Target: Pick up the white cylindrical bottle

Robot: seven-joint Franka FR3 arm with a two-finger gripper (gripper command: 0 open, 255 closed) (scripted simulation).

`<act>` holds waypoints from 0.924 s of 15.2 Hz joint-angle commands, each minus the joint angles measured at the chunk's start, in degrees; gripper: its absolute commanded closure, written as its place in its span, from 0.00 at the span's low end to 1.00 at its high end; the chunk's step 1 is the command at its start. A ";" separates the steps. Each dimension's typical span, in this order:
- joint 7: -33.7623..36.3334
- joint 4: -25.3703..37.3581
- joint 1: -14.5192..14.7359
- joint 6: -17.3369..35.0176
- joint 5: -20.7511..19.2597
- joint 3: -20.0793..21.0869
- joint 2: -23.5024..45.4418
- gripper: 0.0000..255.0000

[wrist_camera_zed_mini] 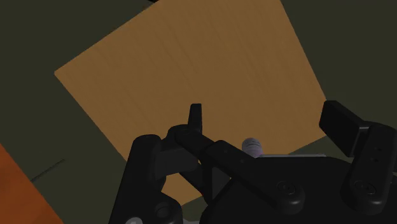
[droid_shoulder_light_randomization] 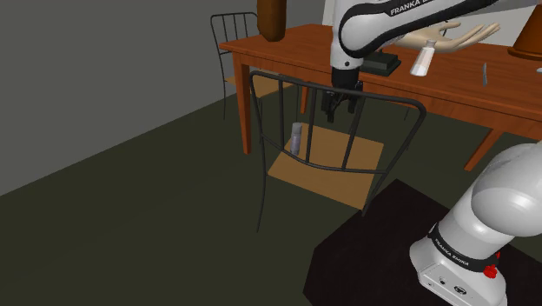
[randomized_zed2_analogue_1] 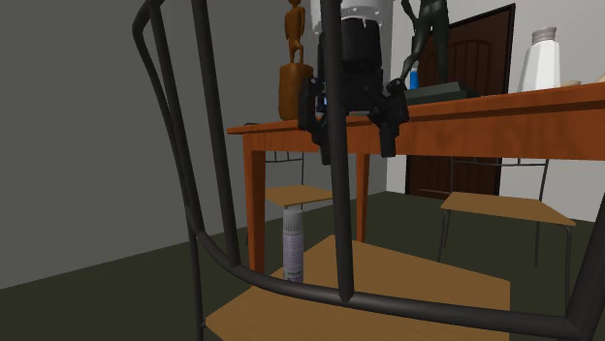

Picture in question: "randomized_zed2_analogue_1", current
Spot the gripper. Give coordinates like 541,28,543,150
297,18,411,167

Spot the brown wooden figure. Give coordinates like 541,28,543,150
277,0,316,122

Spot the thin metal chair wooden seat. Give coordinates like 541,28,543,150
436,157,578,311
245,150,334,248

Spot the dark green human statue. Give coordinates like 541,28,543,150
398,0,480,107

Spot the orange wooden table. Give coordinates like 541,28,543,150
226,81,605,276

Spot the dark brown door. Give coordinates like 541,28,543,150
404,3,517,200

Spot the grey spray can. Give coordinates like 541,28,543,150
281,207,305,284

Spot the black metal chair wooden seat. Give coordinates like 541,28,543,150
132,0,605,341

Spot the white bottle grey cap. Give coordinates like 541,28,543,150
517,26,562,93

